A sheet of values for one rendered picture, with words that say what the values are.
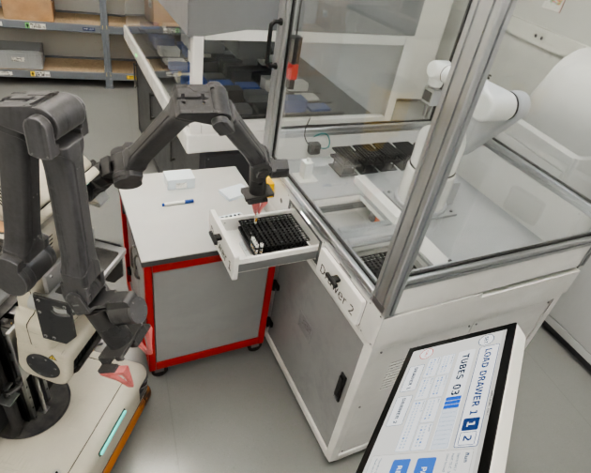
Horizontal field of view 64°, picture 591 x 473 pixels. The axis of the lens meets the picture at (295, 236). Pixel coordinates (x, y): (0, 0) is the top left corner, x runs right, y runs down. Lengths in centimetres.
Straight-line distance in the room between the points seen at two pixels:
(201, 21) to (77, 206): 144
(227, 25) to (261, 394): 168
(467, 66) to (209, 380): 182
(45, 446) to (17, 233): 109
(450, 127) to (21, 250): 94
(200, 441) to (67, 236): 145
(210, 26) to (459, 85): 135
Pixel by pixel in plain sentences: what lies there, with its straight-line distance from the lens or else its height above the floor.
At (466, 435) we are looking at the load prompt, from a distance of 106.
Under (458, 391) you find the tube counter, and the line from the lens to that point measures 116.
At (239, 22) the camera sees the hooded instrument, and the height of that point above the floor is 143.
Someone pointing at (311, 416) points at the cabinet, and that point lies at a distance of 223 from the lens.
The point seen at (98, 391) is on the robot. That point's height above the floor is 28.
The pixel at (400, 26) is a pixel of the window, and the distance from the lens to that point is 135.
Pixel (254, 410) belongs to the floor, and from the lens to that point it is 234.
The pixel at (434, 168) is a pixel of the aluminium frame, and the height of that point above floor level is 145.
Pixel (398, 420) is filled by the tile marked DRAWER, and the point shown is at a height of 101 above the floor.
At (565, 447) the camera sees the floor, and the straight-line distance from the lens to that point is 281.
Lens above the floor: 196
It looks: 36 degrees down
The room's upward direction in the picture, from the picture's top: 11 degrees clockwise
